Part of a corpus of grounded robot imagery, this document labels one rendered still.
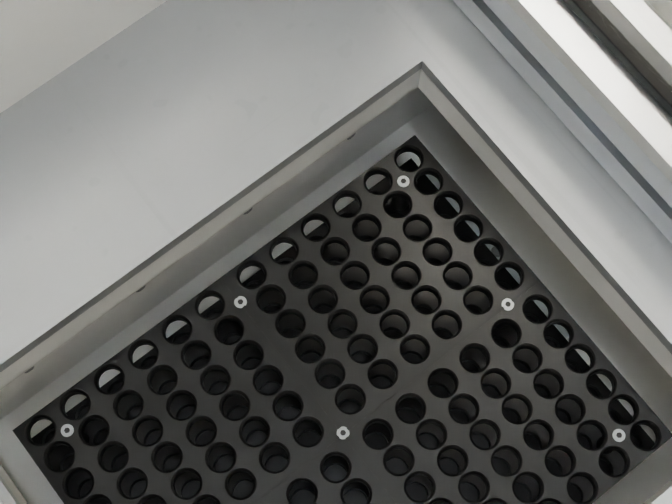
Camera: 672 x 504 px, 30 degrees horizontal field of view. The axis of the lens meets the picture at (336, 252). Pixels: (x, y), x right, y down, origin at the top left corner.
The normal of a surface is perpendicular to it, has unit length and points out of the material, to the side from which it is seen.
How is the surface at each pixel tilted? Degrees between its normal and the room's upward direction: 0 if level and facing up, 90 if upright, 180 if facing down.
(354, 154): 90
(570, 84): 90
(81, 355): 90
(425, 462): 0
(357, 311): 0
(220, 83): 0
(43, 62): 90
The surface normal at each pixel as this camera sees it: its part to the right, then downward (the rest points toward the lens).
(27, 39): 0.61, 0.75
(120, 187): 0.00, -0.29
